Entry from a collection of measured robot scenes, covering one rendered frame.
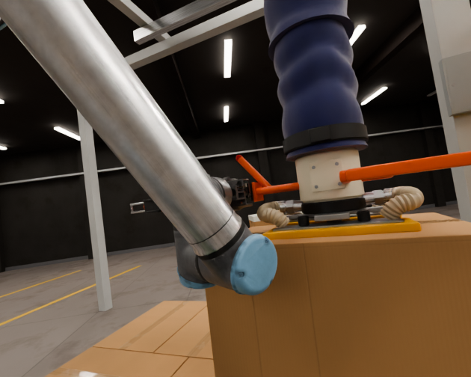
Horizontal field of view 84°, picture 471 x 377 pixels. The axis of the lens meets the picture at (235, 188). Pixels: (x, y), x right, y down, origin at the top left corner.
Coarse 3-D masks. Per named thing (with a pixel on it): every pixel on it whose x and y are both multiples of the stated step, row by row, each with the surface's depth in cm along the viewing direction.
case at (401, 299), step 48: (288, 240) 61; (336, 240) 54; (384, 240) 50; (432, 240) 47; (288, 288) 58; (336, 288) 54; (384, 288) 50; (432, 288) 47; (240, 336) 62; (288, 336) 58; (336, 336) 54; (384, 336) 50; (432, 336) 47
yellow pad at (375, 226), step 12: (300, 216) 66; (360, 216) 61; (276, 228) 68; (288, 228) 65; (300, 228) 64; (312, 228) 63; (324, 228) 61; (336, 228) 59; (348, 228) 58; (360, 228) 57; (372, 228) 56; (384, 228) 55; (396, 228) 55; (408, 228) 54; (420, 228) 53
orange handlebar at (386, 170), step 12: (432, 156) 42; (444, 156) 41; (456, 156) 41; (468, 156) 40; (360, 168) 46; (372, 168) 45; (384, 168) 44; (396, 168) 44; (408, 168) 43; (420, 168) 42; (432, 168) 42; (444, 168) 42; (348, 180) 47; (264, 192) 78; (276, 192) 77
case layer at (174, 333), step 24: (168, 312) 167; (192, 312) 162; (120, 336) 143; (144, 336) 139; (168, 336) 135; (192, 336) 131; (72, 360) 125; (96, 360) 121; (120, 360) 118; (144, 360) 116; (168, 360) 113; (192, 360) 110
